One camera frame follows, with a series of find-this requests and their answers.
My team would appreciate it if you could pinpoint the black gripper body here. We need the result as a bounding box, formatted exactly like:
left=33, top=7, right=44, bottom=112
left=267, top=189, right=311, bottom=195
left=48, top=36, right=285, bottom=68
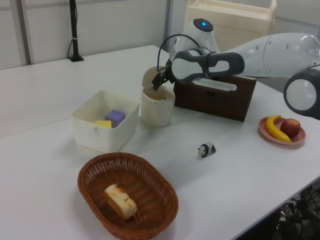
left=159, top=63, right=174, bottom=76

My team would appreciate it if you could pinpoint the cream flip-lid trash can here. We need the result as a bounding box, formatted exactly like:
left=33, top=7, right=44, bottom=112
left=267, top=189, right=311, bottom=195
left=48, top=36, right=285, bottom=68
left=140, top=66, right=176, bottom=128

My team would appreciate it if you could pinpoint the purple foam cube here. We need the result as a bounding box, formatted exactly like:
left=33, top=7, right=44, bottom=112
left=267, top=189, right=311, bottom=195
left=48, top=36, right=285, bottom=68
left=104, top=109, right=126, bottom=128

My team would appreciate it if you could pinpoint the dark wooden box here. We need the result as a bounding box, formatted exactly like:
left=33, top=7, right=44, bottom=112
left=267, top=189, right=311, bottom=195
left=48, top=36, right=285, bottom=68
left=173, top=74, right=258, bottom=123

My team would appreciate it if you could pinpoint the yellow foam cube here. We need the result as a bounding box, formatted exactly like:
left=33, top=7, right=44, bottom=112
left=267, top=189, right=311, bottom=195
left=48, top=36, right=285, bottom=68
left=95, top=120, right=113, bottom=129

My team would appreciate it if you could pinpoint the small panda toy figure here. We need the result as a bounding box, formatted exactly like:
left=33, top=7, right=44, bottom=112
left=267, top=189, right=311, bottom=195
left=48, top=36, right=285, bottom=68
left=197, top=141, right=217, bottom=159

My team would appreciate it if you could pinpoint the cream plastic storage bin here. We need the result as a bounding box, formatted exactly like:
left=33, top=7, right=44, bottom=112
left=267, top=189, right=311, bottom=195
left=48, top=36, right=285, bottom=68
left=71, top=90, right=141, bottom=154

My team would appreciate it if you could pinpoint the yellow banana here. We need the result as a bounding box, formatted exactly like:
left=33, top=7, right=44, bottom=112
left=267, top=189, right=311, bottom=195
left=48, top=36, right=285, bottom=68
left=265, top=114, right=292, bottom=143

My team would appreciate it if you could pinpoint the orange glazed bread piece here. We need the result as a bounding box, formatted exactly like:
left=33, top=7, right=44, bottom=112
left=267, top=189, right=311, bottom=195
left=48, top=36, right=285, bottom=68
left=103, top=184, right=138, bottom=221

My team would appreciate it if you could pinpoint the red apple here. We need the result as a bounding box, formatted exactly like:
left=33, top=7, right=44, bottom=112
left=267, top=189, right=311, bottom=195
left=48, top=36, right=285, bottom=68
left=279, top=118, right=301, bottom=138

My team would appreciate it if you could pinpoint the brown wicker basket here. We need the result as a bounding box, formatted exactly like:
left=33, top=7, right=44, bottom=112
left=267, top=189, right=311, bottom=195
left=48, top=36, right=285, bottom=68
left=77, top=152, right=179, bottom=240

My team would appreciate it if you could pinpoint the pink plate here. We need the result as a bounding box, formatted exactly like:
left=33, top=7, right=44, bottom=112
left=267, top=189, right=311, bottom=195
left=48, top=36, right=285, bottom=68
left=258, top=116, right=307, bottom=150

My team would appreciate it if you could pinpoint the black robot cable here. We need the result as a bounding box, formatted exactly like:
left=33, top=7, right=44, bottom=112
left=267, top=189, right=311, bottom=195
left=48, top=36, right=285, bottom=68
left=156, top=33, right=205, bottom=72

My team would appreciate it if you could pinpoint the white drawer handle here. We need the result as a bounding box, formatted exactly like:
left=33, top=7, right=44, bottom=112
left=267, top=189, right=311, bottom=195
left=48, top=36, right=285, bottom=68
left=193, top=80, right=237, bottom=92

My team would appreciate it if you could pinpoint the black camera stand pole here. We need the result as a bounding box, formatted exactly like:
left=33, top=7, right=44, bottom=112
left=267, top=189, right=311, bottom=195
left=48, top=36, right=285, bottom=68
left=67, top=0, right=85, bottom=63

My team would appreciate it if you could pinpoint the black tangled wire clutter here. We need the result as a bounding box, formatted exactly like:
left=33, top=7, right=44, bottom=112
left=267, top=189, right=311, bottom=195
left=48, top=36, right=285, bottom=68
left=274, top=184, right=320, bottom=240

